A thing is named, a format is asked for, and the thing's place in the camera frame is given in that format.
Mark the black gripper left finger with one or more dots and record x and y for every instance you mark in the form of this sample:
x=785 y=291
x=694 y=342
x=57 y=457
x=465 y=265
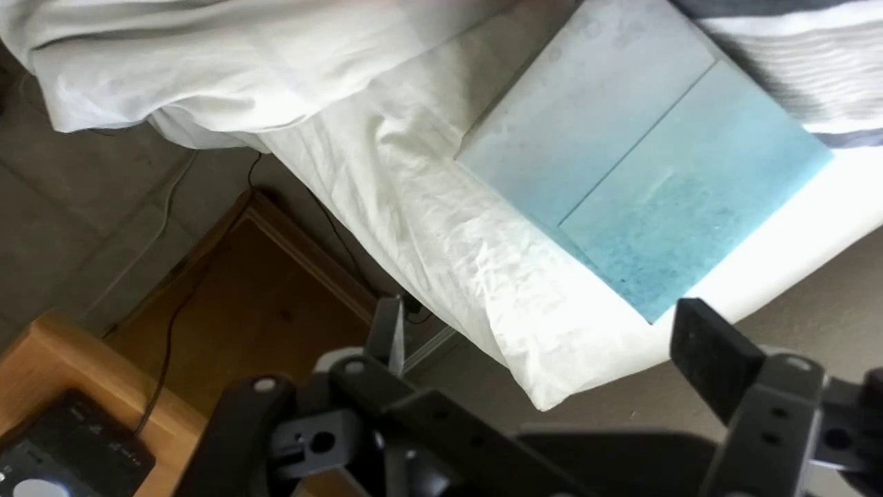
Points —
x=388 y=331

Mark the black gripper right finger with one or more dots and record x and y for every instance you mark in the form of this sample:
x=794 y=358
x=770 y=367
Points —
x=714 y=358

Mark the blue tissue box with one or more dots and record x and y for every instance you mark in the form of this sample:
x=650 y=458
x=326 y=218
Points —
x=643 y=154

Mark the wooden bedside table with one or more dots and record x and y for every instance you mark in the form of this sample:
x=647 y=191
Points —
x=57 y=361

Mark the large blue striped pillow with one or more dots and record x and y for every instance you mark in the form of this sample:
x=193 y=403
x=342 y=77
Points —
x=810 y=64

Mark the white crumpled duvet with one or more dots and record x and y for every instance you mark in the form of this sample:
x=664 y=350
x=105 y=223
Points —
x=231 y=55

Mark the black alarm clock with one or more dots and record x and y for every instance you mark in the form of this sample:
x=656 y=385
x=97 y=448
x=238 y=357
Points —
x=65 y=450

